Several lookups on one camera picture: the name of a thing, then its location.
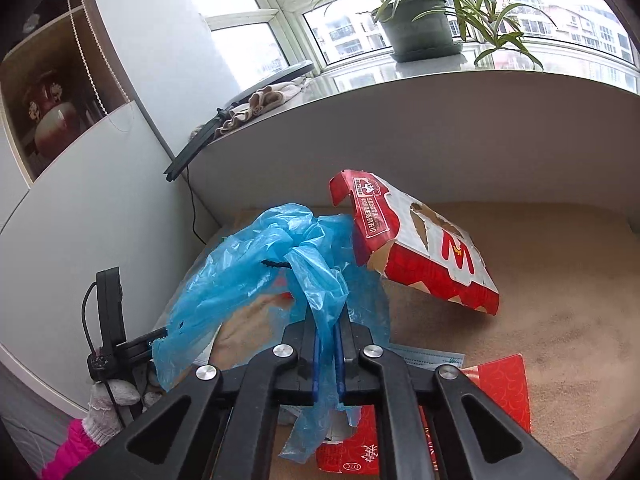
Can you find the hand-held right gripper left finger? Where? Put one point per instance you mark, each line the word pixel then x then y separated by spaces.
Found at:
pixel 316 365

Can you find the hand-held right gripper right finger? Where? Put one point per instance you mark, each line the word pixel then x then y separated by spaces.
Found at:
pixel 340 365

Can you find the red patterned flat carton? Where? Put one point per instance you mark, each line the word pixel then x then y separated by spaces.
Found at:
pixel 500 385

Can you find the torn red cardboard box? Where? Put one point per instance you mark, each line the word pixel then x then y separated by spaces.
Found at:
pixel 430 255

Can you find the spider plant in green pot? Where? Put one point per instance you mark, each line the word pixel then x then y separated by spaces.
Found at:
pixel 412 20

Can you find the red and white ceramic vase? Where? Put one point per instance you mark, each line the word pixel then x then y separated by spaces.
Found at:
pixel 57 132
pixel 42 97

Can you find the blue plastic bag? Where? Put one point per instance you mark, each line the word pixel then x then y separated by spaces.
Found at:
pixel 235 285

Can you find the black bar desk lamp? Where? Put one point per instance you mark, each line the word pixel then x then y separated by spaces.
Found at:
pixel 197 147

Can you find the person's left hand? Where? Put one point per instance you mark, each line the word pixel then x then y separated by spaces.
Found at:
pixel 107 407

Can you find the white cabinet with open shelf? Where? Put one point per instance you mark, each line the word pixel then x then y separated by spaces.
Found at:
pixel 90 210

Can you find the dark green pot saucer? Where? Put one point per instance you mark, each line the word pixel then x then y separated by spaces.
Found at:
pixel 430 54

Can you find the beige fleece blanket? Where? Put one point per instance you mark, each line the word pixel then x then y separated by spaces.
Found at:
pixel 550 310

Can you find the white window frame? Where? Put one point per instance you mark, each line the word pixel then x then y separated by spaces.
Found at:
pixel 290 15

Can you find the beige crumpled cloth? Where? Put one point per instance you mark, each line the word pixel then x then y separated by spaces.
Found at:
pixel 260 102

